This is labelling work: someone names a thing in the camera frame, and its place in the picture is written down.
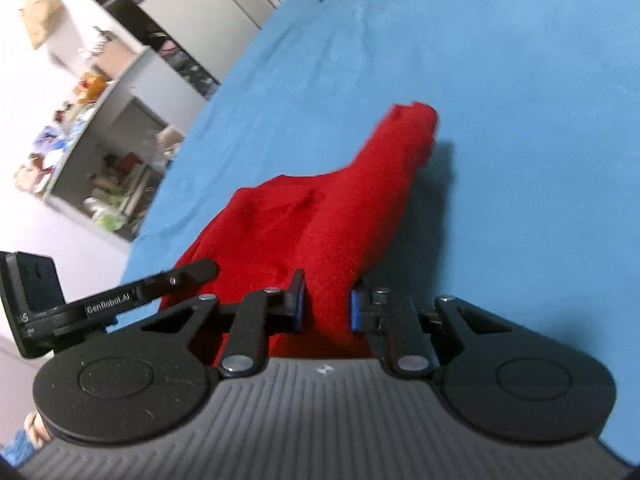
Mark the grey white wardrobe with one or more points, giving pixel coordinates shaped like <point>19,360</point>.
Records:
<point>200,15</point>

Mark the beige cloth bag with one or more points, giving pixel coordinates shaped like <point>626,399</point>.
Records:
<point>169,142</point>

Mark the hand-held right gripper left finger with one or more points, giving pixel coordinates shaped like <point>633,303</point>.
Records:
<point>298,306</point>

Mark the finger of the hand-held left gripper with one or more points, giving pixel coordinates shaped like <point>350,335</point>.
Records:
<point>185,274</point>

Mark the white desk shelf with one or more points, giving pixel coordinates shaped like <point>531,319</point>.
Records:
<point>125,110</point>

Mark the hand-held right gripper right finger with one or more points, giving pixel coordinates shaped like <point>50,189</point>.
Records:
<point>356,311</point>

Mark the green white tissue pack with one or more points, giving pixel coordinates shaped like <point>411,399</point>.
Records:
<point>107,220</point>

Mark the hanging beige paper bag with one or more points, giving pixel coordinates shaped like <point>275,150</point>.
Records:
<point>37,7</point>

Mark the orange plush toy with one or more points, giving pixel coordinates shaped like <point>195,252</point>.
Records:
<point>94,85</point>

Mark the blue bed sheet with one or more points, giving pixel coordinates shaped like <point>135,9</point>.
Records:
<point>500,160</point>

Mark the red knit sweater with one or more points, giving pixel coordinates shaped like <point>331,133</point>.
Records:
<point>310,210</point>

